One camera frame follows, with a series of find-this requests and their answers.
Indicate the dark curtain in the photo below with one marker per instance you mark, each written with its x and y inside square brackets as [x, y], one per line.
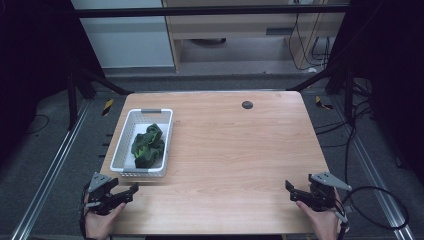
[30, 66]
[393, 83]

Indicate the round grey table grommet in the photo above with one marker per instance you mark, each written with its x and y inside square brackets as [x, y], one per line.
[247, 105]

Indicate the white cabinet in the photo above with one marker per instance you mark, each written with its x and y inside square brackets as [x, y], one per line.
[126, 40]

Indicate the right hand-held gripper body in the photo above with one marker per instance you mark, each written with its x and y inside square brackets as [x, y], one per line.
[321, 196]

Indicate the person's right hand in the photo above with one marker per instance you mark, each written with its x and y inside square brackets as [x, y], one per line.
[326, 223]

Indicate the crumpled dark green cloth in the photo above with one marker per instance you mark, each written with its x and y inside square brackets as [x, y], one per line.
[146, 150]

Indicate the black horizontal frame bar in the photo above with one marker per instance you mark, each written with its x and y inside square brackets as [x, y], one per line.
[200, 12]

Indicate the light wooden desk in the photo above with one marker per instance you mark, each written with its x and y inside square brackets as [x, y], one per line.
[233, 23]

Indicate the yellow black striped tape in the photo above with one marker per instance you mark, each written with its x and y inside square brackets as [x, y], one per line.
[107, 107]
[321, 103]

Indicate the aluminium floor rail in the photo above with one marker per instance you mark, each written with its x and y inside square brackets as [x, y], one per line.
[53, 166]
[370, 166]

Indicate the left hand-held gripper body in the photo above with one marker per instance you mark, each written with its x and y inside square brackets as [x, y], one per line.
[101, 196]

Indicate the white perforated plastic basket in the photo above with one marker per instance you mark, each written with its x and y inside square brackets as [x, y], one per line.
[125, 146]

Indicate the black metal stand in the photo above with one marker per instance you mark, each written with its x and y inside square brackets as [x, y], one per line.
[71, 100]
[348, 96]

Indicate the person's left hand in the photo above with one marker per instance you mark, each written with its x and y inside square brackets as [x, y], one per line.
[100, 225]

